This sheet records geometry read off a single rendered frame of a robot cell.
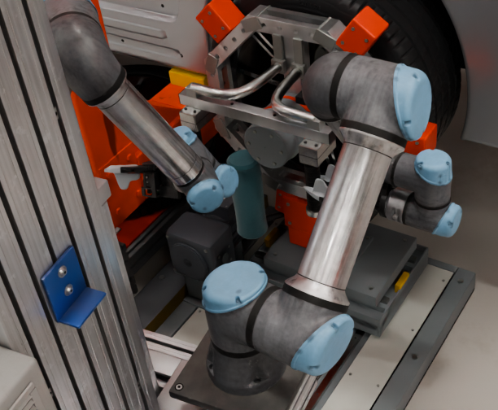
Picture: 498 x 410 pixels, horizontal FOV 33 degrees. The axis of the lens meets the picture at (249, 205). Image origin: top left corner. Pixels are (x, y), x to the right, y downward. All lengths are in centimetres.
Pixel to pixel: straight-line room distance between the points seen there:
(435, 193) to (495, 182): 157
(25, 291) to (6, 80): 29
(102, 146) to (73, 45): 81
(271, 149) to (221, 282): 68
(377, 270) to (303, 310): 126
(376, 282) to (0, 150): 169
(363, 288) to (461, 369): 39
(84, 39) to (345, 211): 55
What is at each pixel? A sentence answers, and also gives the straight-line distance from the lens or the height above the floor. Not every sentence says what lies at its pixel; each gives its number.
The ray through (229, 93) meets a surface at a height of 101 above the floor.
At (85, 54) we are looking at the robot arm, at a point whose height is 136.
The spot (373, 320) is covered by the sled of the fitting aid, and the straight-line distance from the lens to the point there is 256.
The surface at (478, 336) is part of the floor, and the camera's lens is 275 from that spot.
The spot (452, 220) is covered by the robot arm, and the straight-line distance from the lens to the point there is 180.
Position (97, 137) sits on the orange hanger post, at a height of 83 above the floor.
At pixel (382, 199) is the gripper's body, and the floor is 88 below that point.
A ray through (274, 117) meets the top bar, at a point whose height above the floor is 98.
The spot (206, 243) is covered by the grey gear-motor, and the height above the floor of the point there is 40.
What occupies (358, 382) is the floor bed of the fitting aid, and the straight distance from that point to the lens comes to 251.
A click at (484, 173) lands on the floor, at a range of 336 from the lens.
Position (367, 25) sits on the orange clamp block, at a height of 115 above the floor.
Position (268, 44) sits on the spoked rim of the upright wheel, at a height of 98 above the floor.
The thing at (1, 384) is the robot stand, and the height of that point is 123.
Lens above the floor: 205
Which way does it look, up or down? 39 degrees down
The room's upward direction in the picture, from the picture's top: 8 degrees counter-clockwise
